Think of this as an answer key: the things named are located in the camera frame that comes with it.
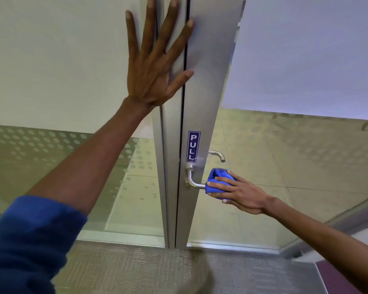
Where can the aluminium framed glass door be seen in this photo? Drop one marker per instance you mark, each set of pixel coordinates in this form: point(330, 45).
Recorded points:
point(202, 88)

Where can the silver door lock cylinder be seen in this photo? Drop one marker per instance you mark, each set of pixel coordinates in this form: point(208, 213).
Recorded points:
point(187, 186)

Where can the person's left little finger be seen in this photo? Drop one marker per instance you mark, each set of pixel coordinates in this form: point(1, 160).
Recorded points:
point(132, 36)

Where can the person's left forearm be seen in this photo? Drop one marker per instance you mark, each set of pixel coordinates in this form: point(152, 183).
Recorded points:
point(89, 162)

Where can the grey partition base rail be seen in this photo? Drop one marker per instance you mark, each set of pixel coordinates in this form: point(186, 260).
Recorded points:
point(355, 215)

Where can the person's right forearm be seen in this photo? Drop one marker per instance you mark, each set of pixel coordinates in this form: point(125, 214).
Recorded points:
point(325, 241)

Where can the aluminium framed fixed glass panel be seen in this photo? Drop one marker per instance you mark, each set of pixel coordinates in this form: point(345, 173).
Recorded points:
point(171, 168)

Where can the blue cleaning cloth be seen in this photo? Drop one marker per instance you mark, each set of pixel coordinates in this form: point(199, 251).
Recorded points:
point(219, 174)

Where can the person's left hand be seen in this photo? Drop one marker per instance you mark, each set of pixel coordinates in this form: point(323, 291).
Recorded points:
point(145, 79)

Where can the person's right hand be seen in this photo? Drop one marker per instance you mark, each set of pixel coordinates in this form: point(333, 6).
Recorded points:
point(248, 197)

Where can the person's left thumb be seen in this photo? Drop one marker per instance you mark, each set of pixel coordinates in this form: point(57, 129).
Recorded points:
point(179, 82)

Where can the blue sleeve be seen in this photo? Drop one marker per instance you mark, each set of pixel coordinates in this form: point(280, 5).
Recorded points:
point(27, 244)

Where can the person's left middle finger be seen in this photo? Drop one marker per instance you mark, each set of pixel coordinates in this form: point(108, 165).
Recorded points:
point(168, 24)

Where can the person's right fingers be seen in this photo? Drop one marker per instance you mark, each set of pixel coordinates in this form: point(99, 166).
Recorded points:
point(220, 186)

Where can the blue door sign sticker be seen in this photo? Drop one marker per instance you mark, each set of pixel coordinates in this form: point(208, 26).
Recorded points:
point(193, 146)

